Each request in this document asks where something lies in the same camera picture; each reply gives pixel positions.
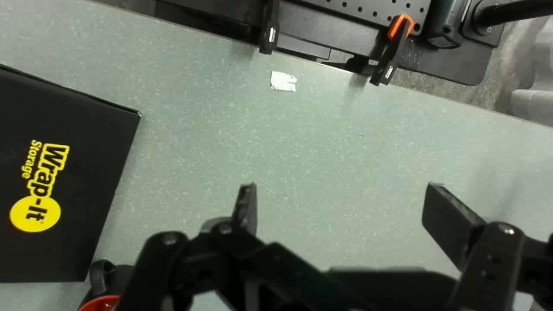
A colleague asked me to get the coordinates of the black and orange clamp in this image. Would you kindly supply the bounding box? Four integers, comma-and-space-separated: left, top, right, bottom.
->
77, 258, 135, 311
369, 14, 416, 87

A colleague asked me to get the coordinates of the black box with yellow print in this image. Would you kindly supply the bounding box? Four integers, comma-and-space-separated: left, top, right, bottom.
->
0, 64, 142, 284

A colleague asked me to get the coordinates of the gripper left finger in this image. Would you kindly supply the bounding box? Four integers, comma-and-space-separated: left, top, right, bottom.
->
117, 183, 333, 311

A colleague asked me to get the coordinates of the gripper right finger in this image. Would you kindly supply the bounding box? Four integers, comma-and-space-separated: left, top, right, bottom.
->
421, 182, 553, 311

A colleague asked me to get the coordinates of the white tape scrap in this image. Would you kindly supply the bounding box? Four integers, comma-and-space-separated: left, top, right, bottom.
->
270, 70, 299, 93

